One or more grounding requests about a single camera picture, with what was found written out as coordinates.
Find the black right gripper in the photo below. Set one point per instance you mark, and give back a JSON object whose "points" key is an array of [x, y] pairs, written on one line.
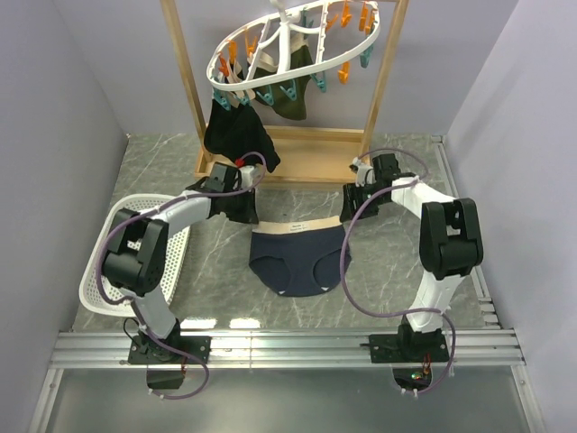
{"points": [[351, 193]]}

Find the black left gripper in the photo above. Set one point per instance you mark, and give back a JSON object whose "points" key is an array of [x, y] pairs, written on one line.
{"points": [[249, 214]]}

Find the navy blue underwear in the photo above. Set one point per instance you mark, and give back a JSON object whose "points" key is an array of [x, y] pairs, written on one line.
{"points": [[299, 259]]}

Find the white oval clip hanger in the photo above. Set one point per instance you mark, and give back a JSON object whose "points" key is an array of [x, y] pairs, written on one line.
{"points": [[233, 64]]}

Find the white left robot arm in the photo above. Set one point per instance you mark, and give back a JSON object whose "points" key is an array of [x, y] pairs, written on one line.
{"points": [[131, 260]]}

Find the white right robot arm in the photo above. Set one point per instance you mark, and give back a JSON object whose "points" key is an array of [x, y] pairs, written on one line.
{"points": [[450, 243]]}

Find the black hanging underwear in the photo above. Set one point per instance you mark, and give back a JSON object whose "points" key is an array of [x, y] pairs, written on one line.
{"points": [[234, 129]]}

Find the olive green hanging underwear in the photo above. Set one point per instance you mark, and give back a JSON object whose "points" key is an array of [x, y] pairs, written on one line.
{"points": [[288, 96]]}

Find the white perforated laundry basket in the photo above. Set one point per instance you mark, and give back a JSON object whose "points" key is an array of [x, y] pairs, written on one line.
{"points": [[88, 293]]}

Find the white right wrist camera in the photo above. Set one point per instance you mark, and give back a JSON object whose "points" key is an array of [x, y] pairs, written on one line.
{"points": [[364, 173]]}

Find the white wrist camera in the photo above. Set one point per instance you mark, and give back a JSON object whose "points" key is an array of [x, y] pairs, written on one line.
{"points": [[250, 175], [364, 173]]}

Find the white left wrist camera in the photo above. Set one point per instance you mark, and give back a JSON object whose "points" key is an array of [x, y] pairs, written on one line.
{"points": [[250, 175]]}

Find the wooden drying rack frame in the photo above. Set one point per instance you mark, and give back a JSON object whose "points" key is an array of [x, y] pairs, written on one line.
{"points": [[316, 156]]}

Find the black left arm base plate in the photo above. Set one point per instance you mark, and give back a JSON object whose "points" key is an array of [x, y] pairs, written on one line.
{"points": [[188, 350]]}

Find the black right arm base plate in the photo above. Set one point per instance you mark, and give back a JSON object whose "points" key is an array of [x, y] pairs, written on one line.
{"points": [[398, 349]]}

